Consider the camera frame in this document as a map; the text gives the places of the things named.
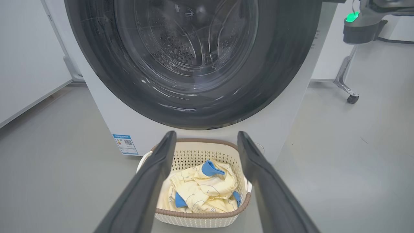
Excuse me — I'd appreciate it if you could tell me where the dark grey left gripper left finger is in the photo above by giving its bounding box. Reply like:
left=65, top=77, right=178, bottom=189
left=94, top=131, right=177, bottom=233

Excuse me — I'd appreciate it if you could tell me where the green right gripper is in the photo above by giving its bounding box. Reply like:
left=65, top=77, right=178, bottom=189
left=344, top=0, right=414, bottom=25

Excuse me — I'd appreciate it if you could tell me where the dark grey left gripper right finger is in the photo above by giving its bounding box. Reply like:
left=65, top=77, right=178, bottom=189
left=237, top=131, right=321, bottom=233

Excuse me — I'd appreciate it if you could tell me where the yellow garment with blue cuffs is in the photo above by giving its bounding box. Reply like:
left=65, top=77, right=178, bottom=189
left=166, top=160, right=242, bottom=214

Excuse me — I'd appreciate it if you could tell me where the round dark washing machine door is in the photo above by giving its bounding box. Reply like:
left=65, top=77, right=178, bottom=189
left=64, top=0, right=323, bottom=130

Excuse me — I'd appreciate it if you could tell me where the cream perforated laundry basket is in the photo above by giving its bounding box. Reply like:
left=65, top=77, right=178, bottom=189
left=136, top=139, right=252, bottom=228

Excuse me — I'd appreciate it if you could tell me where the white front-load washing machine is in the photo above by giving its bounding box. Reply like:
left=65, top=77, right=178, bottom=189
left=42, top=0, right=338, bottom=164

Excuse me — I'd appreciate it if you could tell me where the blue energy label sticker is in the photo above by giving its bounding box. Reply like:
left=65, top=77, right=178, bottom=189
left=112, top=134, right=139, bottom=156

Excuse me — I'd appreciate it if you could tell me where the white partition on caster feet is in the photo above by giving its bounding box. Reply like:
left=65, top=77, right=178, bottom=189
left=310, top=0, right=401, bottom=105
left=0, top=0, right=85, bottom=128

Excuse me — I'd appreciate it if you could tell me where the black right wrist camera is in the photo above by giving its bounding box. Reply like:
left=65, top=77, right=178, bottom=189
left=343, top=19, right=388, bottom=45

